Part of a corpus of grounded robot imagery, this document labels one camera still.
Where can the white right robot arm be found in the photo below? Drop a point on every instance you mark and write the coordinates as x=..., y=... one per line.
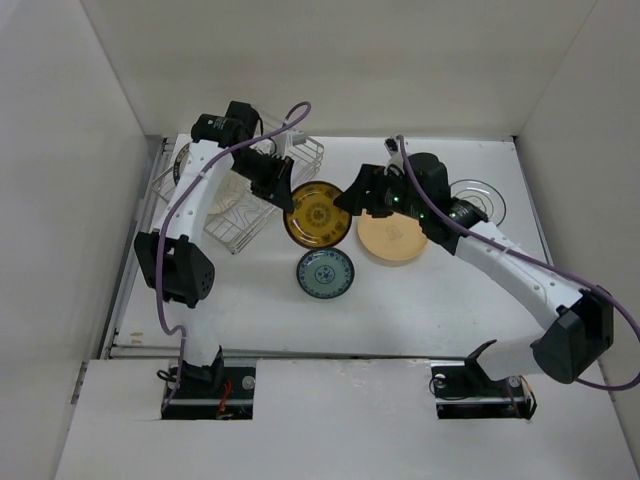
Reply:
x=577, y=321

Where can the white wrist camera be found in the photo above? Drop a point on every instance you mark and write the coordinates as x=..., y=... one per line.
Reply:
x=392, y=145
x=288, y=140

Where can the blue patterned plate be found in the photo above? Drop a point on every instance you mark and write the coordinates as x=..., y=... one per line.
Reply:
x=325, y=273

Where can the yellow bear plate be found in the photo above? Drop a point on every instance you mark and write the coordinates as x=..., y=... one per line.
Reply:
x=395, y=238

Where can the clear wire dish rack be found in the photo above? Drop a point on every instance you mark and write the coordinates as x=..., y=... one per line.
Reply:
x=236, y=227

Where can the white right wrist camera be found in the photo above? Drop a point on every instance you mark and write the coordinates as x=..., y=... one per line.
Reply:
x=392, y=145

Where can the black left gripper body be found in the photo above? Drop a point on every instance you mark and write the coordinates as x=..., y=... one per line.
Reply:
x=261, y=170

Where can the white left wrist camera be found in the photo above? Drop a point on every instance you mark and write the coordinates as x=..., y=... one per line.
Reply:
x=288, y=140

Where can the white plate black rim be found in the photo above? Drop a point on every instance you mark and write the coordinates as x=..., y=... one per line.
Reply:
x=484, y=196

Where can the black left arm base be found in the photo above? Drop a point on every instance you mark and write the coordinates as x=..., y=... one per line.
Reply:
x=233, y=400

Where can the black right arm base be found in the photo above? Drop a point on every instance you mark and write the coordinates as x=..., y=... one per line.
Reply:
x=463, y=391

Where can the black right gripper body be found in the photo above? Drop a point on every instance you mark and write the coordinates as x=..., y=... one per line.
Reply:
x=390, y=196

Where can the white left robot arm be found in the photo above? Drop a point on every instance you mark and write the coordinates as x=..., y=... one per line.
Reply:
x=170, y=255

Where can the yellow patterned plate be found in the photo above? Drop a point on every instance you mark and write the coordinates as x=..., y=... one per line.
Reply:
x=316, y=222

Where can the white plate dark lettered rim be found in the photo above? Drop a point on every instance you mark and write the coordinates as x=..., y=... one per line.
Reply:
x=180, y=161

